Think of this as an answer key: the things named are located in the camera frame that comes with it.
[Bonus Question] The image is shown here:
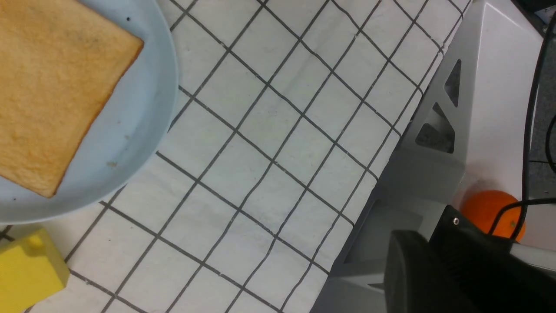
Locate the light blue plate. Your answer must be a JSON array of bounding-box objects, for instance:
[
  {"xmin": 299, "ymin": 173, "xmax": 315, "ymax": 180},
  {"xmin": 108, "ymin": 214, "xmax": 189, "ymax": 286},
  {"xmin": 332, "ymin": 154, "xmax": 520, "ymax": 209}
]
[{"xmin": 0, "ymin": 0, "xmax": 179, "ymax": 225}]

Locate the grey metal table frame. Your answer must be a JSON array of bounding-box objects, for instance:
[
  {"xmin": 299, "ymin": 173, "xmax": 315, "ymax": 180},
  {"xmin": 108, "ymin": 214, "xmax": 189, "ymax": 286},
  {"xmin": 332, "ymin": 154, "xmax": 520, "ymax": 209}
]
[{"xmin": 311, "ymin": 0, "xmax": 555, "ymax": 313}]

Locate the orange ball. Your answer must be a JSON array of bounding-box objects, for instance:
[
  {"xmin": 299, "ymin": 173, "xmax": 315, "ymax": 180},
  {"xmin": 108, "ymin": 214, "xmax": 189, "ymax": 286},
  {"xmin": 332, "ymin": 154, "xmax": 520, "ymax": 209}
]
[{"xmin": 460, "ymin": 190, "xmax": 521, "ymax": 238}]

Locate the yellow cube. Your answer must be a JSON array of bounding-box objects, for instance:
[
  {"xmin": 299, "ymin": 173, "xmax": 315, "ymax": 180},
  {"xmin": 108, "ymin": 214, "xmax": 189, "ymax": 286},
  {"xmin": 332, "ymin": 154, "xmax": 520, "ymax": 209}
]
[{"xmin": 0, "ymin": 228, "xmax": 70, "ymax": 313}]

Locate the toast slice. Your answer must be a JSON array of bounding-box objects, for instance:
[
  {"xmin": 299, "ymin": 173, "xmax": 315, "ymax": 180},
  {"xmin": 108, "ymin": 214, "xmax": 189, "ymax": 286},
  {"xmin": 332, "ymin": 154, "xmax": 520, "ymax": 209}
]
[{"xmin": 0, "ymin": 0, "xmax": 144, "ymax": 198}]

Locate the white checkered tablecloth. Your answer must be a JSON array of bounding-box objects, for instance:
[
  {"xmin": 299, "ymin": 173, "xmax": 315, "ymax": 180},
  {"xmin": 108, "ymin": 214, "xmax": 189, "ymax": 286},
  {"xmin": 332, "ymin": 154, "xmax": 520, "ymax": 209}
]
[{"xmin": 1, "ymin": 0, "xmax": 471, "ymax": 313}]

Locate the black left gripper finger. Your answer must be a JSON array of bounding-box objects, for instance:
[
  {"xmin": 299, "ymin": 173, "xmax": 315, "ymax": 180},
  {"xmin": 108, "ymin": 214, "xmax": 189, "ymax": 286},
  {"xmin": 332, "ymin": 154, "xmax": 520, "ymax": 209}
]
[{"xmin": 383, "ymin": 205, "xmax": 556, "ymax": 313}]

